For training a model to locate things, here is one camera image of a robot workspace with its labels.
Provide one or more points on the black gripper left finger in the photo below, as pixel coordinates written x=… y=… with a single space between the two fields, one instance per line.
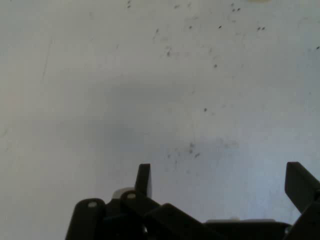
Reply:
x=143 y=180

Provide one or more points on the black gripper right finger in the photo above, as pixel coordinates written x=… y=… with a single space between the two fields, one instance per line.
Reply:
x=303 y=187

